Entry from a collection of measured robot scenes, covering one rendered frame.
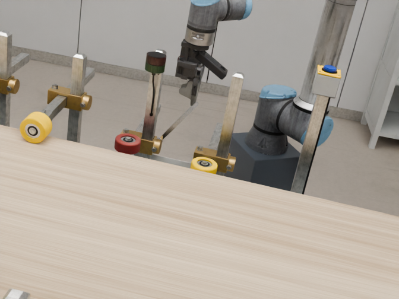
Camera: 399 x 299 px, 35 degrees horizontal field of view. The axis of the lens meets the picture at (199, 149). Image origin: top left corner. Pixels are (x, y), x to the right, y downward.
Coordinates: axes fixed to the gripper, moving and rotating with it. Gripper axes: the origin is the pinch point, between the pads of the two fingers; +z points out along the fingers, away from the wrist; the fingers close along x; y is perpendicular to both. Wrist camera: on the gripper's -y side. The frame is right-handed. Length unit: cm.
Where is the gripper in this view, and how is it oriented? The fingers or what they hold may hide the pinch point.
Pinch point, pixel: (194, 102)
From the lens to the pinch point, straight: 206.6
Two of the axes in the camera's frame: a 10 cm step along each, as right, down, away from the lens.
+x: -1.7, 4.3, -8.9
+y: -9.7, -2.3, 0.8
